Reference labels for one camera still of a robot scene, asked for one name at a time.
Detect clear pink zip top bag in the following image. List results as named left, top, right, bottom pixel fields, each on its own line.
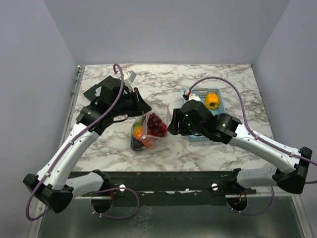
left=130, top=106, right=171, bottom=151

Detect green orange toy mango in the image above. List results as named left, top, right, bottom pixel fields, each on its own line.
left=132, top=121, right=143, bottom=139

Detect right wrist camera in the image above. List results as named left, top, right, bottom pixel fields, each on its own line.
left=183, top=89, right=201, bottom=101

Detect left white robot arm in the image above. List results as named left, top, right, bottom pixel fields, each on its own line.
left=23, top=76, right=152, bottom=213

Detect purple cable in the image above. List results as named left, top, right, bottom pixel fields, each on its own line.
left=26, top=63, right=140, bottom=221
left=185, top=76, right=317, bottom=216

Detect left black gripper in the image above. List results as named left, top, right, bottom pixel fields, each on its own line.
left=112, top=87, right=153, bottom=117

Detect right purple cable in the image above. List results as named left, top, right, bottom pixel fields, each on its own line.
left=185, top=76, right=317, bottom=216

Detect orange toy pumpkin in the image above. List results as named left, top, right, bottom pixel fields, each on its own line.
left=141, top=137, right=155, bottom=148

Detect red toy tomato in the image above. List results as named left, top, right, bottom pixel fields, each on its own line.
left=159, top=122, right=167, bottom=137

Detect light blue plastic basket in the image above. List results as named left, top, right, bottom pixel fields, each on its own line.
left=181, top=88, right=226, bottom=143

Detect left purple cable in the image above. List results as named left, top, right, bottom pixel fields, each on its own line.
left=26, top=63, right=140, bottom=221

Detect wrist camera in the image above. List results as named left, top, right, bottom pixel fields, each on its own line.
left=183, top=89, right=201, bottom=101
left=124, top=70, right=137, bottom=86

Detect green toy cabbage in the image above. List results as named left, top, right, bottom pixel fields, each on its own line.
left=135, top=117, right=145, bottom=124

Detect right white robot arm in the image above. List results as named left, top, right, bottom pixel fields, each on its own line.
left=167, top=100, right=313, bottom=194

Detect dark purple toy eggplant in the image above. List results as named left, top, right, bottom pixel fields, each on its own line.
left=130, top=137, right=145, bottom=151

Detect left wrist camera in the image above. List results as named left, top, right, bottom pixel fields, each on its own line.
left=124, top=70, right=137, bottom=86

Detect black foam pad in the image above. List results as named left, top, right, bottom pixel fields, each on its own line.
left=83, top=78, right=106, bottom=102

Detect dark red toy grapes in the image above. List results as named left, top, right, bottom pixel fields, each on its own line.
left=143, top=113, right=165, bottom=138

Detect aluminium rail frame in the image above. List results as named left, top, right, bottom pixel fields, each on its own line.
left=27, top=64, right=310, bottom=238

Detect yellow toy bell pepper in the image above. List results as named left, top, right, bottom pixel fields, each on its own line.
left=205, top=93, right=219, bottom=110

